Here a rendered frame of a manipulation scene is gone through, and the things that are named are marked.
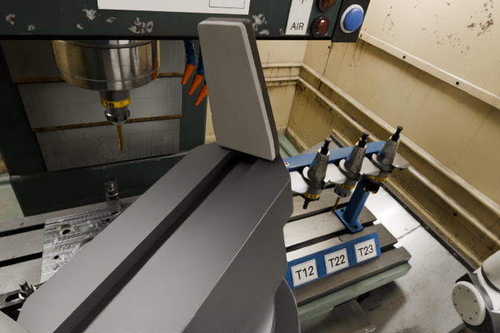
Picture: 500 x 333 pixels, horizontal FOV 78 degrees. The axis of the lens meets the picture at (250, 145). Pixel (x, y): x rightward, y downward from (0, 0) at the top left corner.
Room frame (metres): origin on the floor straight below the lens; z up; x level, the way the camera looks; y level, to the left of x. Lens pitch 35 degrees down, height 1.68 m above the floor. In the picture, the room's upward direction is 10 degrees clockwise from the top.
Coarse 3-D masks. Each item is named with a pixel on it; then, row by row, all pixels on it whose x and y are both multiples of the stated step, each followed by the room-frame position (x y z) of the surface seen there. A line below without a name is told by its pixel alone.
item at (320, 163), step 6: (318, 150) 0.58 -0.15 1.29; (318, 156) 0.57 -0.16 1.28; (324, 156) 0.56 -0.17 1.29; (312, 162) 0.57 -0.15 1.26; (318, 162) 0.56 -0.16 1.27; (324, 162) 0.56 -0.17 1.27; (312, 168) 0.56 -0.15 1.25; (318, 168) 0.56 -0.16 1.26; (324, 168) 0.56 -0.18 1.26; (312, 174) 0.56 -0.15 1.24; (318, 174) 0.56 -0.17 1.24; (324, 174) 0.56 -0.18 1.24; (318, 180) 0.55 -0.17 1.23
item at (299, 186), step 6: (294, 174) 0.57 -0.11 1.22; (300, 174) 0.58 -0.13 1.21; (294, 180) 0.55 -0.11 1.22; (300, 180) 0.56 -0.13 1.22; (294, 186) 0.53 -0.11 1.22; (300, 186) 0.53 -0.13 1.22; (306, 186) 0.54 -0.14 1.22; (294, 192) 0.52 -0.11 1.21; (300, 192) 0.52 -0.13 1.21; (306, 192) 0.52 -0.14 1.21
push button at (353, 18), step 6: (348, 12) 0.44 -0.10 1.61; (354, 12) 0.44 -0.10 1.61; (360, 12) 0.45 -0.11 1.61; (348, 18) 0.44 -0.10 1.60; (354, 18) 0.44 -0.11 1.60; (360, 18) 0.45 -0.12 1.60; (348, 24) 0.44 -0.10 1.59; (354, 24) 0.44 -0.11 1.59; (360, 24) 0.45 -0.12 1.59; (348, 30) 0.44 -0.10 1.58
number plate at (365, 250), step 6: (372, 240) 0.64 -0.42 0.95; (354, 246) 0.61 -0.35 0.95; (360, 246) 0.62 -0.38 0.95; (366, 246) 0.63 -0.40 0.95; (372, 246) 0.63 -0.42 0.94; (360, 252) 0.61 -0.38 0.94; (366, 252) 0.61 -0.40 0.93; (372, 252) 0.62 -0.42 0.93; (360, 258) 0.59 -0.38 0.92; (366, 258) 0.60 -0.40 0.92
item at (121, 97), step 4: (100, 92) 0.46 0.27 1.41; (108, 92) 0.46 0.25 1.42; (112, 92) 0.46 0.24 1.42; (116, 92) 0.46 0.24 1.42; (124, 92) 0.47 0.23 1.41; (128, 92) 0.48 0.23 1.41; (100, 96) 0.46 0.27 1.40; (104, 96) 0.46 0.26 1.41; (108, 96) 0.46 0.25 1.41; (112, 96) 0.46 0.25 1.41; (116, 96) 0.46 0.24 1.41; (120, 96) 0.47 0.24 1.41; (124, 96) 0.47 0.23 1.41; (128, 96) 0.48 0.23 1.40; (108, 100) 0.46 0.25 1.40; (112, 100) 0.46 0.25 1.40; (116, 100) 0.46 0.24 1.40; (120, 100) 0.46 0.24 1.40; (112, 108) 0.46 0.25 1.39; (116, 108) 0.46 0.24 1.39; (120, 108) 0.46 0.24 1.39
